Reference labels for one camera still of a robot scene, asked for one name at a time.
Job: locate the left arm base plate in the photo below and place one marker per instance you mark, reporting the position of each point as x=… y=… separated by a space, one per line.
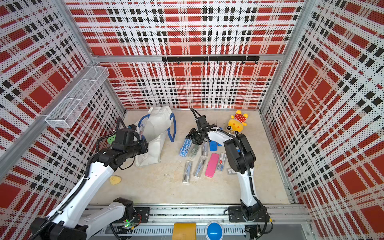
x=136 y=215

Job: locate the yellow block at front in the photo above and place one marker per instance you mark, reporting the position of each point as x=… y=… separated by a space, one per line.
x=184 y=231

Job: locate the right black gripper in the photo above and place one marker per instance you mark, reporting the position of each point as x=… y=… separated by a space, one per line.
x=190 y=134

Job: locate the white canvas bag blue handles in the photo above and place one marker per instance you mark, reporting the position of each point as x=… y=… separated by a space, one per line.
x=155 y=126

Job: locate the narrow clear compass case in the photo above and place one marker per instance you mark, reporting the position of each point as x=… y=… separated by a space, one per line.
x=204 y=151

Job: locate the small clear green case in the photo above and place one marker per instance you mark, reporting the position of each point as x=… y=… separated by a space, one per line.
x=194 y=149

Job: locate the white wire wall basket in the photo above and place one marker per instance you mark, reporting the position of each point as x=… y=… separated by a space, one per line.
x=69 y=109

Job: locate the black hook rail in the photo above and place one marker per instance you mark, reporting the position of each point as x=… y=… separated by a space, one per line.
x=212 y=59

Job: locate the pink pencil case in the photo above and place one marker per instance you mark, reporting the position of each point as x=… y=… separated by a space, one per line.
x=212 y=165

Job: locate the small clear stationery pack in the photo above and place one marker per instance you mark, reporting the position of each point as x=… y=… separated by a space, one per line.
x=221 y=162

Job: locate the yellow plush toy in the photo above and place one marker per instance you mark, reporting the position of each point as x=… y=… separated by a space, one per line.
x=237 y=122

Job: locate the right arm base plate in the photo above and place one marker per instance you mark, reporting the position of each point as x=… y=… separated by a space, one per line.
x=236 y=216

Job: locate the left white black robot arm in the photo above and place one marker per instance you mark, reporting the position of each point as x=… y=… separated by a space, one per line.
x=65 y=222

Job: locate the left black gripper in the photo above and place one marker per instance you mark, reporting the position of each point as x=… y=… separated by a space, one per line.
x=144 y=146

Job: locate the clear case barcode label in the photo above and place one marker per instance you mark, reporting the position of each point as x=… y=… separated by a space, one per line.
x=231 y=171

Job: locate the yellow object by left wall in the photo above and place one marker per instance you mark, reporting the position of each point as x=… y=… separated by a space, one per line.
x=114 y=180

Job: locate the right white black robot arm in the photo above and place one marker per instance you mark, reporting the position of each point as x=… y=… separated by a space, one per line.
x=241 y=159

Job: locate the green tape roll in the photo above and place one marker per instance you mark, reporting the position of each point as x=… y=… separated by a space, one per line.
x=111 y=139

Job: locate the blue round button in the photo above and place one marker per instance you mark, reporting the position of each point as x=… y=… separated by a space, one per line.
x=214 y=231

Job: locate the blue compass case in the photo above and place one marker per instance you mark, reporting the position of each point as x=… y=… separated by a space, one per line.
x=185 y=147

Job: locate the clear tube with blue pen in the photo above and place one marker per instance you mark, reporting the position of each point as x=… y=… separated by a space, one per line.
x=200 y=166

